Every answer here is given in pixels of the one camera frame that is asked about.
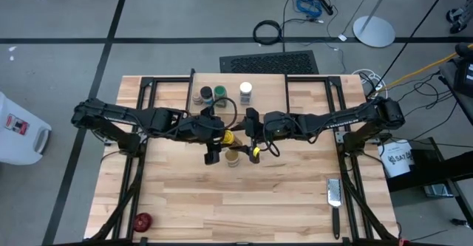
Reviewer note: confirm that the small black floor object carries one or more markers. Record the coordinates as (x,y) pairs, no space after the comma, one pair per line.
(460,222)

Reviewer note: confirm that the yellow tape tag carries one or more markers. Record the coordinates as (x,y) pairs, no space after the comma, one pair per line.
(256,151)

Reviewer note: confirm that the thin black pole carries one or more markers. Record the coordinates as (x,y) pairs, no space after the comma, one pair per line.
(412,35)

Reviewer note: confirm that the silver floor lamp stand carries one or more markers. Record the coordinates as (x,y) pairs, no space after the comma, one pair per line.
(373,31)

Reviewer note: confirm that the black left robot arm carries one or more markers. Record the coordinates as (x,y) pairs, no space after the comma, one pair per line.
(122,118)

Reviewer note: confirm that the wooden shelf with black legs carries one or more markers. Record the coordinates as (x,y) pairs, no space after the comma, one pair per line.
(258,94)

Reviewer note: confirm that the black power strip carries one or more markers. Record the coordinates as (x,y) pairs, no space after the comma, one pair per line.
(327,6)

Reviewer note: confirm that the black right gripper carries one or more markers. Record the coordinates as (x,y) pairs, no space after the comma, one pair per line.
(258,128)

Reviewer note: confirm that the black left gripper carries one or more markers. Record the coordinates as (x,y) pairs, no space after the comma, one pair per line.
(210,131)

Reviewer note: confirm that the black-lid oregano leaves spice jar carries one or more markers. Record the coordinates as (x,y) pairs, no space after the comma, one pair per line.
(206,92)

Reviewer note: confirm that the silver mounting plate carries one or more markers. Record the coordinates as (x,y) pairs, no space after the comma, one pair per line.
(339,137)

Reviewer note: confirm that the black side stand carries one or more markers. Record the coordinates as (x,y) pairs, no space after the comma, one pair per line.
(436,164)

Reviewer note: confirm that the white plastic bin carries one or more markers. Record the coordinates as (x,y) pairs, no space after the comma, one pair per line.
(18,142)

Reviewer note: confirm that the white-lid bagel seasoning jar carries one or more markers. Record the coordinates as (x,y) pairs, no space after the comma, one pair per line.
(245,88)

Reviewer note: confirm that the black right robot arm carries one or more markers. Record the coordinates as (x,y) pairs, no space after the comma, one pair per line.
(340,120)

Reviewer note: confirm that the green-lid organic oregano jar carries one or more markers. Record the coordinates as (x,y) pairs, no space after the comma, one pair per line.
(220,91)

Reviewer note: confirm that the small wooden-lid spice jar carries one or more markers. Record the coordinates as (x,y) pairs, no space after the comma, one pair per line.
(197,99)

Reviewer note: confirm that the tan-lid furikake seasoning jar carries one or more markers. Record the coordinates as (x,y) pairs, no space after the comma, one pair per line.
(232,157)

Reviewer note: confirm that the red round object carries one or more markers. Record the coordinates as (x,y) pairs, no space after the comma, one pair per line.
(142,222)

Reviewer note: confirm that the yellow-lid crunchy onion jar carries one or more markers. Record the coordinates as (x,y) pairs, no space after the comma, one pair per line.
(230,138)

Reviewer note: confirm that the white paper tag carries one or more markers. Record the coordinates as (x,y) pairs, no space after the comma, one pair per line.
(342,37)

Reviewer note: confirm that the silver flat device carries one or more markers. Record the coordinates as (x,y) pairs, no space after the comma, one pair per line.
(438,190)

